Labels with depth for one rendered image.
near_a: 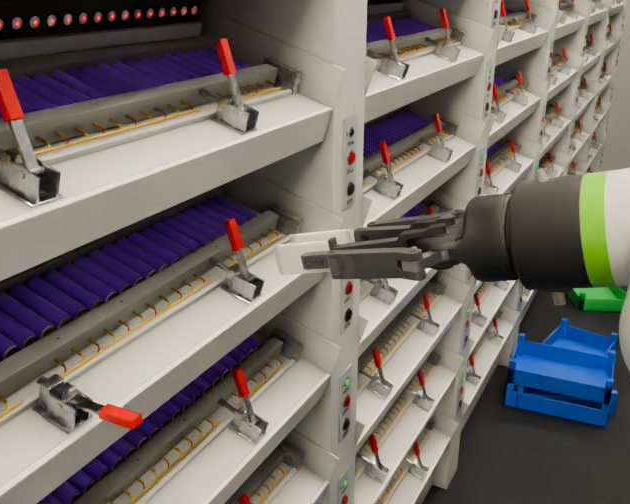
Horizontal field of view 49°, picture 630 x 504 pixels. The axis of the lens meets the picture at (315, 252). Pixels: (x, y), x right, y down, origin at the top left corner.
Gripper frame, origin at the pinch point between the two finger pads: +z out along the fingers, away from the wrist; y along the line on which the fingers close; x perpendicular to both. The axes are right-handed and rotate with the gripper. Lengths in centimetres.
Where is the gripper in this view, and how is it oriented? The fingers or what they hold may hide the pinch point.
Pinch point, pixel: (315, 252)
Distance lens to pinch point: 69.8
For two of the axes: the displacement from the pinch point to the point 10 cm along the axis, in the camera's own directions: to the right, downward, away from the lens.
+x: -2.2, -9.4, -2.5
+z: -8.5, 0.7, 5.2
